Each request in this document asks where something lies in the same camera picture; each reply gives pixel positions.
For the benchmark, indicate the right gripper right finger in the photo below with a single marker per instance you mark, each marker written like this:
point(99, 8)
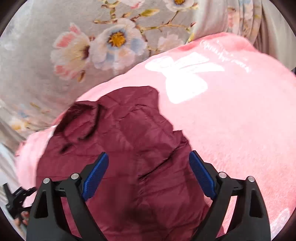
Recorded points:
point(237, 212)

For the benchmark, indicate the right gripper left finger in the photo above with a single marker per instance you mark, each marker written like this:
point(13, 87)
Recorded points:
point(59, 211)

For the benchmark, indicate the maroon quilted puffer jacket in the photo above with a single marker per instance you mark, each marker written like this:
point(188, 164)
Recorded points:
point(149, 191)

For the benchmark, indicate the person's left hand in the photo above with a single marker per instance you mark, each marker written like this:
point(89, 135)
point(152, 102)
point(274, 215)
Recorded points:
point(23, 219)

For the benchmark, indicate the pink fleece blanket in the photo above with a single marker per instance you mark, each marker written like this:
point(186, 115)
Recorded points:
point(234, 105)

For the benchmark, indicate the grey floral duvet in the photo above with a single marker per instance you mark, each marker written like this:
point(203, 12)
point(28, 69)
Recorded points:
point(54, 51)

